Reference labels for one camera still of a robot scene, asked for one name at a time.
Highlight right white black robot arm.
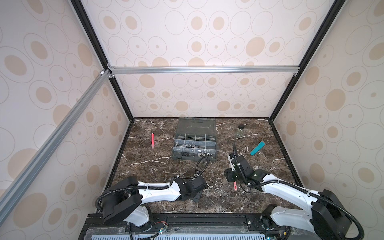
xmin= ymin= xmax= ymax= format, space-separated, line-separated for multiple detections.
xmin=224 ymin=153 xmax=365 ymax=240

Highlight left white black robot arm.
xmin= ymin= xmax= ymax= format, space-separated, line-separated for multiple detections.
xmin=95 ymin=176 xmax=208 ymax=227

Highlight wing nuts inside organizer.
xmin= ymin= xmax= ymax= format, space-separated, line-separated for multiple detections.
xmin=198 ymin=151 xmax=212 ymax=158

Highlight small black-lidded glass jar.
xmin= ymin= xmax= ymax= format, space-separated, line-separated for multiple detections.
xmin=236 ymin=124 xmax=245 ymax=138

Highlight grey compartment organizer box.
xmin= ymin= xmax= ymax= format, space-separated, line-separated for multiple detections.
xmin=172 ymin=117 xmax=218 ymax=163

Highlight pink marker pen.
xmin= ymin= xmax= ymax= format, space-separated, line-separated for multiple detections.
xmin=151 ymin=133 xmax=155 ymax=149

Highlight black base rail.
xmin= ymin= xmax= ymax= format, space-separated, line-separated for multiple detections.
xmin=78 ymin=212 xmax=337 ymax=240

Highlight horizontal aluminium frame bar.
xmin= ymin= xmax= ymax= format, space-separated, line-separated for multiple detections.
xmin=111 ymin=66 xmax=300 ymax=74

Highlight left diagonal aluminium frame bar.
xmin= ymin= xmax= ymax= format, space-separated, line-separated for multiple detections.
xmin=1 ymin=69 xmax=112 ymax=225

